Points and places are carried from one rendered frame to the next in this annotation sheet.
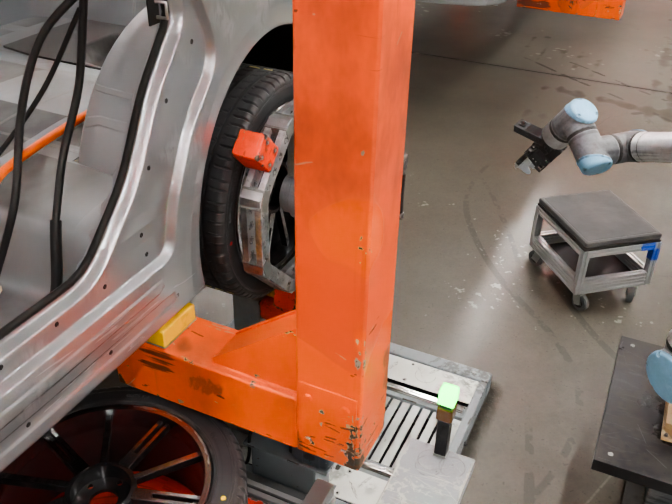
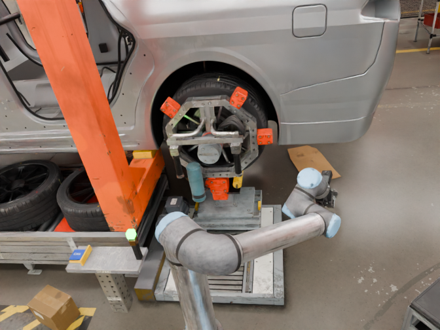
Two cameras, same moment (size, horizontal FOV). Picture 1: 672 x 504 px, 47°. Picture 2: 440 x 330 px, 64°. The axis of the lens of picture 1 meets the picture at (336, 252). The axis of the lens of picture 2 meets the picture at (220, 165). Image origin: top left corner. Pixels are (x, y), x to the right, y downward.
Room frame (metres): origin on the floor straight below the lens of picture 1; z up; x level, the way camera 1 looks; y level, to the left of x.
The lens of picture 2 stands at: (1.54, -1.73, 1.93)
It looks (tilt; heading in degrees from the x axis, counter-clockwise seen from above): 34 degrees down; 77
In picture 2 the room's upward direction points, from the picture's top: 8 degrees counter-clockwise
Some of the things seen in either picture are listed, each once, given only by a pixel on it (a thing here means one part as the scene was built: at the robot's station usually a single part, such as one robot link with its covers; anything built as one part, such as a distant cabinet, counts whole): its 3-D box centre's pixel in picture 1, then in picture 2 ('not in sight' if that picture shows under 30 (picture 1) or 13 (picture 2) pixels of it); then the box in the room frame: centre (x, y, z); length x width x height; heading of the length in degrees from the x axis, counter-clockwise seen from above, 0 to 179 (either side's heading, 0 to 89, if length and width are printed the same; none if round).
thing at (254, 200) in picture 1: (299, 193); (212, 139); (1.93, 0.11, 0.85); 0.54 x 0.07 x 0.54; 155
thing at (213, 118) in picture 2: not in sight; (222, 121); (1.97, -0.05, 1.03); 0.19 x 0.18 x 0.11; 65
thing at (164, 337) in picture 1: (158, 318); (145, 150); (1.53, 0.44, 0.71); 0.14 x 0.14 x 0.05; 65
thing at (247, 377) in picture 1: (216, 341); (137, 165); (1.45, 0.28, 0.69); 0.52 x 0.17 x 0.35; 65
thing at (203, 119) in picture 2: not in sight; (187, 123); (1.79, 0.04, 1.03); 0.19 x 0.18 x 0.11; 65
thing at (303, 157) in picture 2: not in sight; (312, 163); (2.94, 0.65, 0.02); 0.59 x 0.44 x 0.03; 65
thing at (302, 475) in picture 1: (280, 425); (178, 221); (1.61, 0.15, 0.26); 0.42 x 0.18 x 0.35; 65
